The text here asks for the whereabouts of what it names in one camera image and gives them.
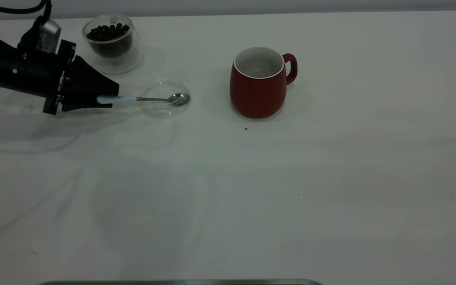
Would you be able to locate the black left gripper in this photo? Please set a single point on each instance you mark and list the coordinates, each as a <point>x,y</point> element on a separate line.
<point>42,75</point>

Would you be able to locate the dark coffee beans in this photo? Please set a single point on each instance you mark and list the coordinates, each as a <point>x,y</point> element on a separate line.
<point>109,39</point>

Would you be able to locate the red ceramic mug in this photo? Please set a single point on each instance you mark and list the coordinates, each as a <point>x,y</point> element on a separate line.
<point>257,95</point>

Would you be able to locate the clear glass lid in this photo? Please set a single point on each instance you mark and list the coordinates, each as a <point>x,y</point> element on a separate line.
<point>164,113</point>

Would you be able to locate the clear glass jar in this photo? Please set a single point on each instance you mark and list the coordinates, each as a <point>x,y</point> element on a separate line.
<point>117,66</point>

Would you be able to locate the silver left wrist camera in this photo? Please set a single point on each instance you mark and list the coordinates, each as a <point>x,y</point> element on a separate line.
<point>48,35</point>

